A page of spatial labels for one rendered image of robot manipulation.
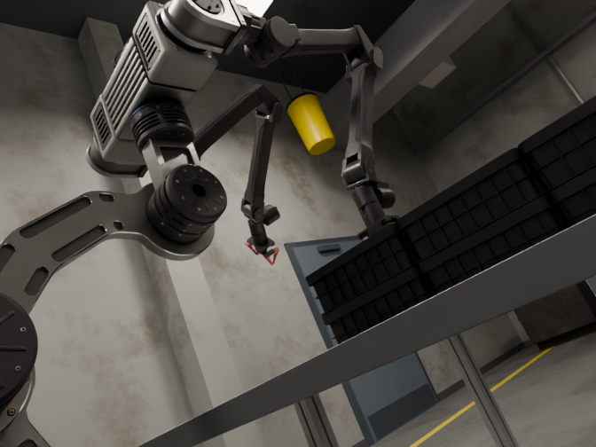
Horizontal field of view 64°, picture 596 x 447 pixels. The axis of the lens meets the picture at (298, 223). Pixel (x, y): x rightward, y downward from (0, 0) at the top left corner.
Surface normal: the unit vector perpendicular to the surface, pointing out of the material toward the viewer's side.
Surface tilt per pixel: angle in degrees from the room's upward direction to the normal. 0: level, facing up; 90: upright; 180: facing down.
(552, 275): 90
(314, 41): 107
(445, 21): 90
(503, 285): 90
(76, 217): 90
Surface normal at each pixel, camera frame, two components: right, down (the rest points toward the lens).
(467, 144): -0.71, 0.05
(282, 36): 0.67, -0.26
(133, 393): 0.60, -0.49
